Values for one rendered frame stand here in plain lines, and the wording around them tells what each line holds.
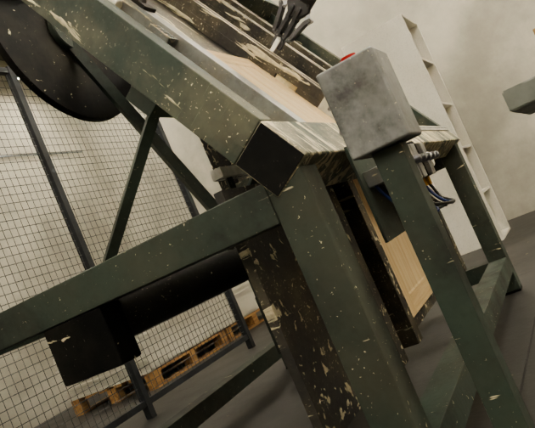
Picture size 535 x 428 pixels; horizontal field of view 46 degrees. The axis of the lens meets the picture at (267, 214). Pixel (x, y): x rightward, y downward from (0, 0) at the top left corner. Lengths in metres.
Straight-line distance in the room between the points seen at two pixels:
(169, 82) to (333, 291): 0.55
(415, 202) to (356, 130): 0.18
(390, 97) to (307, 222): 0.29
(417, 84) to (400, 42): 0.39
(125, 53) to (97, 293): 0.56
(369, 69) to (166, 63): 0.44
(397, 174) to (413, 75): 4.37
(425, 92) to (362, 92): 4.34
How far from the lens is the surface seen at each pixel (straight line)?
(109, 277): 1.53
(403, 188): 1.23
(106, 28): 1.49
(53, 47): 2.81
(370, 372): 1.29
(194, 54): 1.65
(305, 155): 1.25
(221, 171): 2.35
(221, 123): 1.32
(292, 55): 2.46
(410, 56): 5.60
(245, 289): 6.98
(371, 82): 1.21
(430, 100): 5.53
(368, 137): 1.21
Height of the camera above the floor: 0.65
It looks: 3 degrees up
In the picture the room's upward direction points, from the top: 23 degrees counter-clockwise
